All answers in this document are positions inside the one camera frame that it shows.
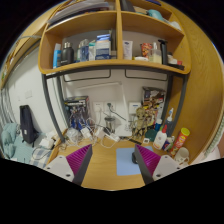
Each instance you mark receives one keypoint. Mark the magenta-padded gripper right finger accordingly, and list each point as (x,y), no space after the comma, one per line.
(165,165)

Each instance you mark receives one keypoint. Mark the black hanging bag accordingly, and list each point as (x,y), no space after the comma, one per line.
(26,123)

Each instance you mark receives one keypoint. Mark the small white desk thermometer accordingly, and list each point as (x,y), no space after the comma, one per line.
(146,141)

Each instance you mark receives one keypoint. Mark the plaid bedding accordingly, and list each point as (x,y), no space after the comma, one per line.
(13,143)

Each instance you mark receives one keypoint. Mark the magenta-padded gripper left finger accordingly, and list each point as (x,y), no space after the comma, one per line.
(61,165)

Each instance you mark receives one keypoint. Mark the colourful figure box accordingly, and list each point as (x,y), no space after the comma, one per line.
(154,96)

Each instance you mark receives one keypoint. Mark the clear dome container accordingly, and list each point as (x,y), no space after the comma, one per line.
(71,135)

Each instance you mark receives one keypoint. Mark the green round tin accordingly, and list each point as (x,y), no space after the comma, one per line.
(150,135)

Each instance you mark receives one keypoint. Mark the light blue mouse pad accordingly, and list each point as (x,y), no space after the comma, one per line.
(125,163)

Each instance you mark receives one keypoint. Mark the clear glass jar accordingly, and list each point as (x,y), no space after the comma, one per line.
(110,123)

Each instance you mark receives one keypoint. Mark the white lotion pump bottle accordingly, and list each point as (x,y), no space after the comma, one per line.
(160,138)

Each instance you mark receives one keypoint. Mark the brick-built tree figure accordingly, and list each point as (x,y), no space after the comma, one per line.
(141,123)

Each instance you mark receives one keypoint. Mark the grey metal shelf frame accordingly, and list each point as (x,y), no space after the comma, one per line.
(50,100)

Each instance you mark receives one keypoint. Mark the white charger block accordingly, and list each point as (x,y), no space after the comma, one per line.
(85,132)

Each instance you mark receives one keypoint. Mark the wooden shelf unit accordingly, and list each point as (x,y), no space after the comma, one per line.
(113,63)

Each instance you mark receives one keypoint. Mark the white wall-mounted box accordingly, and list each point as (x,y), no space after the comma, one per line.
(134,107)

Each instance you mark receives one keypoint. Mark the white blue spray bottle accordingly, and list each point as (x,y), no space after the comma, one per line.
(169,121)

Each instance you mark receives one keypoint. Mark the red yellow chips can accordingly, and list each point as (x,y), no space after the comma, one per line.
(180,140)

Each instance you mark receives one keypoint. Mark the robot model kit box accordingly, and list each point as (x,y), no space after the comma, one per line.
(77,110)

